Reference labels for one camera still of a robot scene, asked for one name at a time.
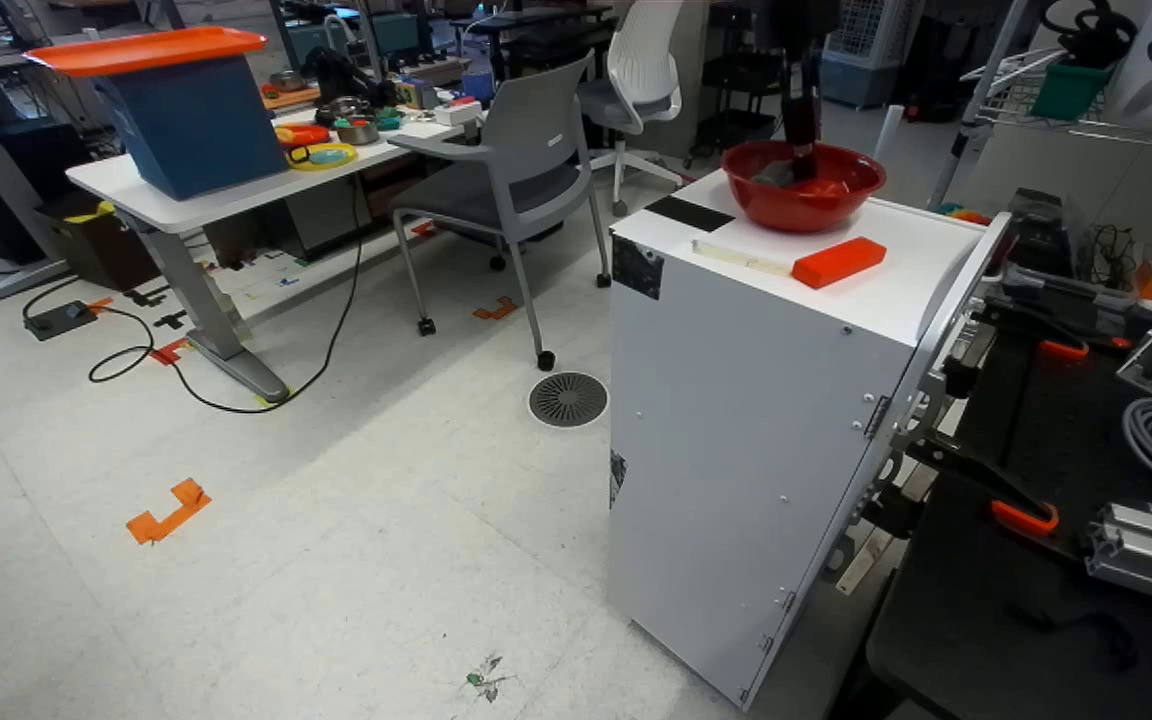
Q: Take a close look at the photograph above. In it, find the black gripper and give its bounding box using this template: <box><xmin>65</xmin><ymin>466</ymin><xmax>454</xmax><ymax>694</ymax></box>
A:
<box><xmin>767</xmin><ymin>0</ymin><xmax>846</xmax><ymax>187</ymax></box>

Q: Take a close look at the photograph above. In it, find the small grey soft toy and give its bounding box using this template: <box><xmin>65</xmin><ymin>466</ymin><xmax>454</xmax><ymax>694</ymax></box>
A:
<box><xmin>749</xmin><ymin>155</ymin><xmax>796</xmax><ymax>191</ymax></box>

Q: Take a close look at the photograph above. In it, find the red plastic bowl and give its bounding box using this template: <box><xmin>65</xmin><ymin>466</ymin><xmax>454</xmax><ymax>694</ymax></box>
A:
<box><xmin>716</xmin><ymin>141</ymin><xmax>891</xmax><ymax>234</ymax></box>

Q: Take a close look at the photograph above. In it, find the black shelf cart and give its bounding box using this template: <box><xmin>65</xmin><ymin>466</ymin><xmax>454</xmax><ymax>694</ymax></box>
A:
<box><xmin>691</xmin><ymin>0</ymin><xmax>786</xmax><ymax>155</ymax></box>

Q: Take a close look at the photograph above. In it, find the blue white air cooler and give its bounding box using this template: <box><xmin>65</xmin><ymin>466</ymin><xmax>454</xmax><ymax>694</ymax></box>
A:
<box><xmin>837</xmin><ymin>0</ymin><xmax>927</xmax><ymax>110</ymax></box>

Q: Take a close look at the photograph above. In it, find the orange rectangular block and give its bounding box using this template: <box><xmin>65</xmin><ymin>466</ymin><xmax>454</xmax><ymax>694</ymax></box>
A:
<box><xmin>786</xmin><ymin>234</ymin><xmax>891</xmax><ymax>292</ymax></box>

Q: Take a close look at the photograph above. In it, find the beige tape strip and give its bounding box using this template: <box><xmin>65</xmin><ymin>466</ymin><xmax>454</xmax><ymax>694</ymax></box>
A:
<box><xmin>687</xmin><ymin>234</ymin><xmax>801</xmax><ymax>281</ymax></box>

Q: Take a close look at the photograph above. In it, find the black rectangular patch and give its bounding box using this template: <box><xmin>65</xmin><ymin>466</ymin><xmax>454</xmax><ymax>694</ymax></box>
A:
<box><xmin>642</xmin><ymin>191</ymin><xmax>736</xmax><ymax>232</ymax></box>

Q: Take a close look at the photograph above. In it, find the white office chair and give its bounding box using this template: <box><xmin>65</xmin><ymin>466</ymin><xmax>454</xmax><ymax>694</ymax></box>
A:
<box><xmin>575</xmin><ymin>0</ymin><xmax>687</xmax><ymax>202</ymax></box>

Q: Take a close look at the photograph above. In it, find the green box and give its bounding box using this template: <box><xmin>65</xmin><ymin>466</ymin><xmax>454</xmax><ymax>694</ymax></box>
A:
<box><xmin>1026</xmin><ymin>55</ymin><xmax>1118</xmax><ymax>129</ymax></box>

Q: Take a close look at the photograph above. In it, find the grey office chair on casters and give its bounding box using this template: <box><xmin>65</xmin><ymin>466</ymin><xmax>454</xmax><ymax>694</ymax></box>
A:
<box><xmin>387</xmin><ymin>53</ymin><xmax>616</xmax><ymax>375</ymax></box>

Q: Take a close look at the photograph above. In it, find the round grey floor drain cover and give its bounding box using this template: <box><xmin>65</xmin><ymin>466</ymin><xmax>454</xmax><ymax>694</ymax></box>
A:
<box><xmin>522</xmin><ymin>366</ymin><xmax>612</xmax><ymax>432</ymax></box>

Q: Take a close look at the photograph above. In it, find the black perforated workbench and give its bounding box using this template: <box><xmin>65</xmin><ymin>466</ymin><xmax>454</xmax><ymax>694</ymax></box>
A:
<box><xmin>858</xmin><ymin>312</ymin><xmax>1152</xmax><ymax>720</ymax></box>

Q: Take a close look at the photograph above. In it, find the blue storage bin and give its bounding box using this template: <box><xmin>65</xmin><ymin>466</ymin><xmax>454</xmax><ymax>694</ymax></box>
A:
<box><xmin>91</xmin><ymin>53</ymin><xmax>291</xmax><ymax>202</ymax></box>

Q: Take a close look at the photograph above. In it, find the white desk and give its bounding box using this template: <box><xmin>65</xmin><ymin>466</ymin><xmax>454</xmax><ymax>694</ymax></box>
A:
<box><xmin>65</xmin><ymin>110</ymin><xmax>486</xmax><ymax>408</ymax></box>

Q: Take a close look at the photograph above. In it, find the orange bin lid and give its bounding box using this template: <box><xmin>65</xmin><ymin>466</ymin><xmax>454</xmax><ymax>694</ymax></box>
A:
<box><xmin>25</xmin><ymin>19</ymin><xmax>272</xmax><ymax>79</ymax></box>

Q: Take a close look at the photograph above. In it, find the black power brick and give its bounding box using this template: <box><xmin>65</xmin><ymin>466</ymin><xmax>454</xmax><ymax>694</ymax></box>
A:
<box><xmin>20</xmin><ymin>297</ymin><xmax>105</xmax><ymax>344</ymax></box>

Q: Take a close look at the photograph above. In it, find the black clamp orange handle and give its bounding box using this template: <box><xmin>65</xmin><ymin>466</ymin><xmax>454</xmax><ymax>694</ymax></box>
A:
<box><xmin>987</xmin><ymin>273</ymin><xmax>1139</xmax><ymax>372</ymax></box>
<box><xmin>902</xmin><ymin>432</ymin><xmax>1069</xmax><ymax>547</ymax></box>

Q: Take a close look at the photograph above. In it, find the black floor cable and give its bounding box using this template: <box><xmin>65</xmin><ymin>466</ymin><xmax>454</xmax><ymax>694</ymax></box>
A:
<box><xmin>83</xmin><ymin>234</ymin><xmax>367</xmax><ymax>420</ymax></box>

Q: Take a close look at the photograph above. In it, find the orange bracket floor tape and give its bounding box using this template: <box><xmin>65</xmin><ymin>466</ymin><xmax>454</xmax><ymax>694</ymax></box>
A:
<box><xmin>125</xmin><ymin>475</ymin><xmax>217</xmax><ymax>547</ymax></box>

